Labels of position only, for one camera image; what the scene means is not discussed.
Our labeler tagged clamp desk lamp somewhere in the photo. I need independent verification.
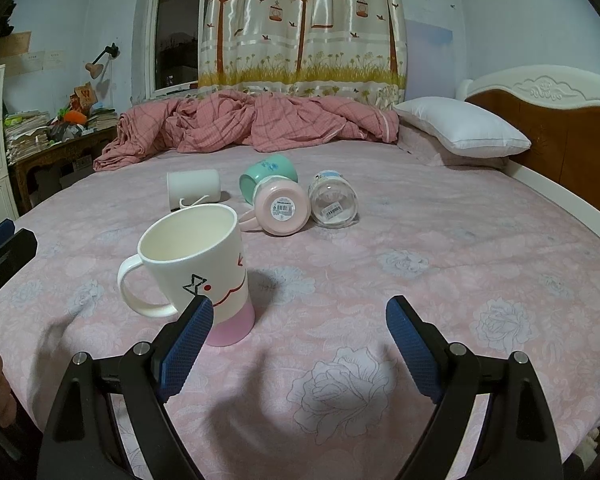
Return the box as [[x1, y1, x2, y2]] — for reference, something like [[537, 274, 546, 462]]
[[84, 42, 121, 80]]

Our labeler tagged pink checked quilt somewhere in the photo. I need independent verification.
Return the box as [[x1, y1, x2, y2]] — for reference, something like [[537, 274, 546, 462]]
[[93, 91, 401, 173]]

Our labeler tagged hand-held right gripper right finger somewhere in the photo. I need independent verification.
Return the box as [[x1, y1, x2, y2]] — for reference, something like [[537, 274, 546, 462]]
[[385, 295, 566, 480]]

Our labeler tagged green cup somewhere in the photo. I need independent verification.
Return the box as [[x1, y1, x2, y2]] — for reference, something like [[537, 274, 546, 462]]
[[238, 155, 299, 206]]

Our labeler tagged plain white cup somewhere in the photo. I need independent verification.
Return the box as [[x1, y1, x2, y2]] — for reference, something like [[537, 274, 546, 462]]
[[166, 169, 222, 211]]

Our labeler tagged stack of papers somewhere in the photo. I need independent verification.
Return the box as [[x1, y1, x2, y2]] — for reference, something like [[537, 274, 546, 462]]
[[4, 112, 51, 163]]

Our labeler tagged white and pink mug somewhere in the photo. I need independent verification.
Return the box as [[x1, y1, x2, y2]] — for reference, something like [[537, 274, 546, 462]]
[[117, 204, 257, 347]]

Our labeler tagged clear glass cup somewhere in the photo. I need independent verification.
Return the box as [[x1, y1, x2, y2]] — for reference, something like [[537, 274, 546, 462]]
[[307, 170, 359, 228]]

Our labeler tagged tree print curtain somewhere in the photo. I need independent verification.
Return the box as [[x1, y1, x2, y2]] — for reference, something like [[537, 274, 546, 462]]
[[197, 0, 407, 110]]

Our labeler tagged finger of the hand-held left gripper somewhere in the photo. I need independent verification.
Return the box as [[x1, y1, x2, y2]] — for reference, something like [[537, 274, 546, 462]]
[[0, 219, 38, 326]]

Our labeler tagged white pillow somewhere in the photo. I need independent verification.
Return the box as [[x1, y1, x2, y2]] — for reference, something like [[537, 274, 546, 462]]
[[392, 97, 532, 157]]

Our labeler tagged stack of books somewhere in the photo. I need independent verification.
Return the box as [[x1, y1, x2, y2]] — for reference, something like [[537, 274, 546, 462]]
[[86, 106, 119, 133]]

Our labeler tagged dark wooden side table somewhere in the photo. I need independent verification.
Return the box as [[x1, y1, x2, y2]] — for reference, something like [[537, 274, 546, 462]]
[[10, 127, 118, 213]]

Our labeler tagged white and brown bed frame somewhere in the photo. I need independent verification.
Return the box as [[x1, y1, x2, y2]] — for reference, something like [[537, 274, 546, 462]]
[[455, 64, 600, 261]]

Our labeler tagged pink floral bed sheet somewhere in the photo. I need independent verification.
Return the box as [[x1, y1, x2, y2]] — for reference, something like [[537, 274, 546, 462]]
[[0, 140, 600, 480]]

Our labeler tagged pink cup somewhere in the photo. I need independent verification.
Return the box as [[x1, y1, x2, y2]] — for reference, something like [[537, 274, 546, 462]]
[[237, 176, 312, 237]]

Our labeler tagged brown cardboard sheet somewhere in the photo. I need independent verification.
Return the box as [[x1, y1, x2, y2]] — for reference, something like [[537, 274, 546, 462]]
[[0, 31, 32, 77]]

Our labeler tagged brown paper bag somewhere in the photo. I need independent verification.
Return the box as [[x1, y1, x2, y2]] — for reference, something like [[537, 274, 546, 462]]
[[70, 82, 97, 113]]

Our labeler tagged white framed window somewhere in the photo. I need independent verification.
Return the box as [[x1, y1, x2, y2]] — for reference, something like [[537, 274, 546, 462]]
[[147, 0, 216, 100]]

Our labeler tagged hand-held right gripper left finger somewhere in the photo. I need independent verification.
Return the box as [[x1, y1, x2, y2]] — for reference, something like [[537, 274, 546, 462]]
[[39, 296, 215, 480]]

